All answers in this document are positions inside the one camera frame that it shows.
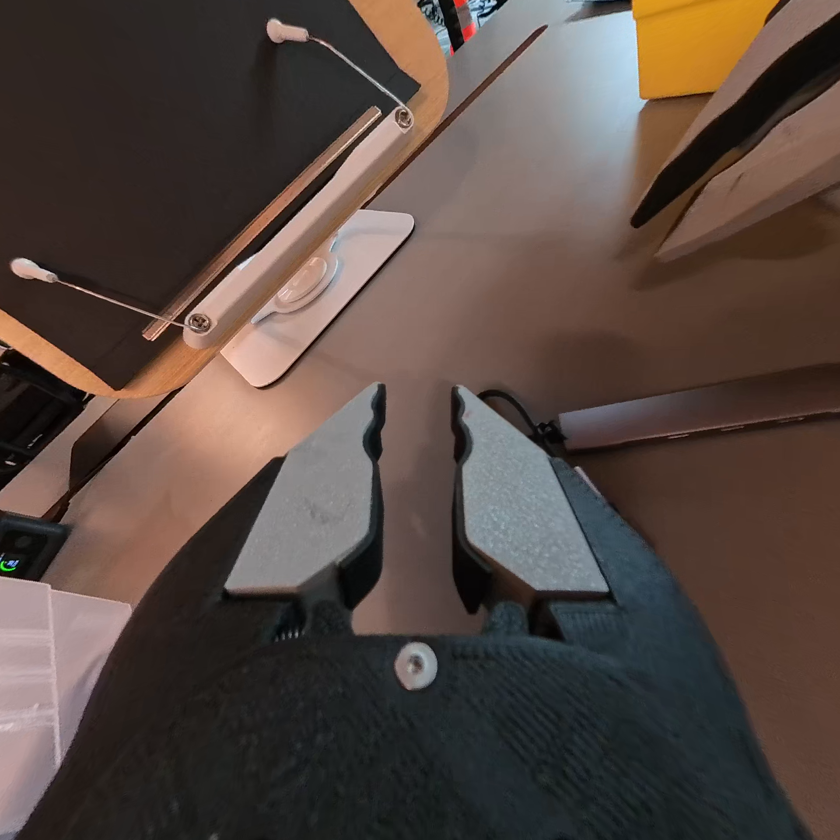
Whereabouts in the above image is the grey aluminium usb hub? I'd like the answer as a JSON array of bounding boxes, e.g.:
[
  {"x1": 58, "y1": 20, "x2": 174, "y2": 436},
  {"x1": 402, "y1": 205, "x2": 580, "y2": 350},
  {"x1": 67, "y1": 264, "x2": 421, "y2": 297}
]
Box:
[{"x1": 558, "y1": 364, "x2": 840, "y2": 451}]

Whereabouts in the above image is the black device with display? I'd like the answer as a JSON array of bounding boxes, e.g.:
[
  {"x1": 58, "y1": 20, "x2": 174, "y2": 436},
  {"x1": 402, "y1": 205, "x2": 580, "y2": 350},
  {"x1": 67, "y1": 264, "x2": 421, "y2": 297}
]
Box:
[{"x1": 0, "y1": 515, "x2": 70, "y2": 582}]

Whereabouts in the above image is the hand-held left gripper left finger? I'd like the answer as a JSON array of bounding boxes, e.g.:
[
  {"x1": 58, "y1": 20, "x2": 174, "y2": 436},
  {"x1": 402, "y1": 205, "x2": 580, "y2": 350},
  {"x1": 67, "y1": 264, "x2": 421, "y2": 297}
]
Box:
[{"x1": 224, "y1": 382, "x2": 387, "y2": 611}]

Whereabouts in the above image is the yellow box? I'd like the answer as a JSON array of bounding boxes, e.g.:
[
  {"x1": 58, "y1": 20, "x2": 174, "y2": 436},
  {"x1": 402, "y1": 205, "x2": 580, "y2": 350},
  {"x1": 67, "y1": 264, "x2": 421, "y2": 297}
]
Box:
[{"x1": 631, "y1": 0, "x2": 783, "y2": 101}]

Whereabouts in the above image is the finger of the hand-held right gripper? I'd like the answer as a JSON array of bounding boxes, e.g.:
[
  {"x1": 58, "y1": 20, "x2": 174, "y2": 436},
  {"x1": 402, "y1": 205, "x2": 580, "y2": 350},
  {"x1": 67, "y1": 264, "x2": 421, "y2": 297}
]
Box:
[
  {"x1": 655, "y1": 62, "x2": 840, "y2": 263},
  {"x1": 630, "y1": 0, "x2": 840, "y2": 229}
]

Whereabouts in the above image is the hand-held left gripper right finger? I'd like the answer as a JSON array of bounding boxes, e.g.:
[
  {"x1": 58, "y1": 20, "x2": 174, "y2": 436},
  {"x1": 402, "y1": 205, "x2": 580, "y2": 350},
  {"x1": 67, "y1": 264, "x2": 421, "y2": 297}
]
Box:
[{"x1": 449, "y1": 385, "x2": 610, "y2": 616}]

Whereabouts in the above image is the translucent white plastic box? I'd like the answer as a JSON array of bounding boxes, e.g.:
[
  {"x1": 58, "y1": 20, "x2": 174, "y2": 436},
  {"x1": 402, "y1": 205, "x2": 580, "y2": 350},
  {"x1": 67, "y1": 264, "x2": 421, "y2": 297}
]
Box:
[{"x1": 0, "y1": 581, "x2": 133, "y2": 840}]

